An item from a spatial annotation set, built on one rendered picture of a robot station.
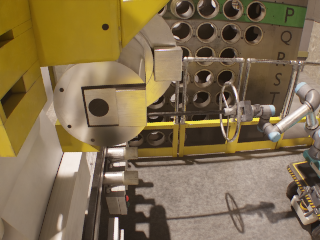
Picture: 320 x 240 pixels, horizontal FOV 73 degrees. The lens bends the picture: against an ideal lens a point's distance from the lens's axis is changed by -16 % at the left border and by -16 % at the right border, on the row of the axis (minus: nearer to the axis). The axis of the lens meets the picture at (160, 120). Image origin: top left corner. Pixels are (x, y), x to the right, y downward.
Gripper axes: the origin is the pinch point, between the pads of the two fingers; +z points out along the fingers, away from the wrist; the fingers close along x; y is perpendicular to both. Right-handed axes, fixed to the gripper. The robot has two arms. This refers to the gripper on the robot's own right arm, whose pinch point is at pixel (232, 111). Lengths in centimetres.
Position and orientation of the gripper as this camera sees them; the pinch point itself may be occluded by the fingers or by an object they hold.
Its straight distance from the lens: 164.7
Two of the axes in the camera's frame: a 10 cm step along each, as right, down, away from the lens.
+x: -0.5, -9.8, 2.0
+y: -0.5, 2.0, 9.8
